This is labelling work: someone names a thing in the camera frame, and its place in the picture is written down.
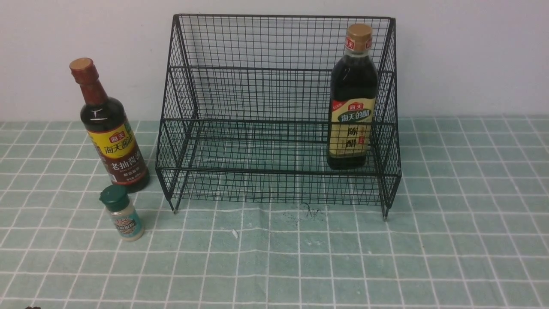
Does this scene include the vinegar bottle yellow label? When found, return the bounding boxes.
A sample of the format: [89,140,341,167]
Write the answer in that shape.
[327,24,378,170]

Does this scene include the green checkered tablecloth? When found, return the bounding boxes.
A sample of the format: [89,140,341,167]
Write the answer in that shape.
[1,115,548,309]

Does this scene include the small green-capped seasoning jar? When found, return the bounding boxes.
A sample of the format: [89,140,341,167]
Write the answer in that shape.
[100,185,145,241]

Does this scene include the dark soy sauce bottle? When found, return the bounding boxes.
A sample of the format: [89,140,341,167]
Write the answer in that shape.
[69,58,150,192]

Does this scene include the black wire mesh rack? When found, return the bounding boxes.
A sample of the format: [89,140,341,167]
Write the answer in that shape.
[155,13,402,219]

